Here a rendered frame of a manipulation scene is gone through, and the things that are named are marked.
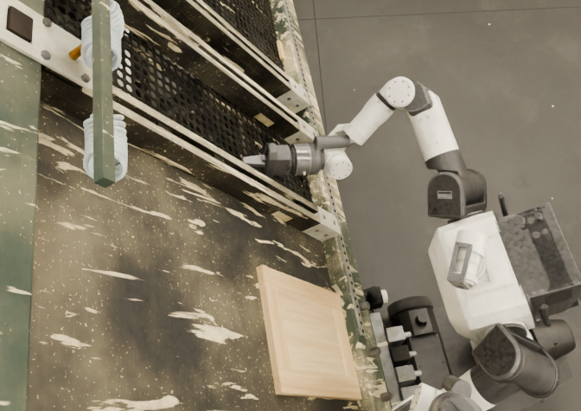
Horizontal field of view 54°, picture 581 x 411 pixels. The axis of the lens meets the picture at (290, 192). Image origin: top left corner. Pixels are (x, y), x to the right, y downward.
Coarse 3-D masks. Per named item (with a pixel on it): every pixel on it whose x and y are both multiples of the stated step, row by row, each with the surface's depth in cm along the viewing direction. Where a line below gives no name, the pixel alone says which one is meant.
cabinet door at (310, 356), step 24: (264, 288) 142; (288, 288) 151; (312, 288) 163; (264, 312) 139; (288, 312) 146; (312, 312) 157; (336, 312) 170; (288, 336) 142; (312, 336) 152; (336, 336) 164; (288, 360) 137; (312, 360) 147; (336, 360) 158; (288, 384) 133; (312, 384) 142; (336, 384) 152
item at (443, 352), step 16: (400, 320) 244; (416, 320) 239; (432, 320) 242; (448, 320) 245; (560, 320) 228; (416, 336) 239; (432, 336) 240; (448, 336) 242; (544, 336) 223; (560, 336) 222; (416, 352) 236; (432, 352) 236; (448, 352) 238; (464, 352) 238; (560, 352) 223; (416, 368) 234; (432, 368) 233; (448, 368) 234; (464, 368) 235; (560, 368) 235; (416, 384) 233; (432, 384) 230; (560, 384) 232; (512, 400) 229; (528, 400) 229; (544, 400) 234
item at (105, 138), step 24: (96, 0) 88; (96, 24) 85; (96, 48) 83; (120, 48) 95; (96, 72) 81; (96, 96) 79; (96, 120) 77; (120, 120) 90; (96, 144) 76; (120, 144) 86; (96, 168) 74; (120, 168) 87
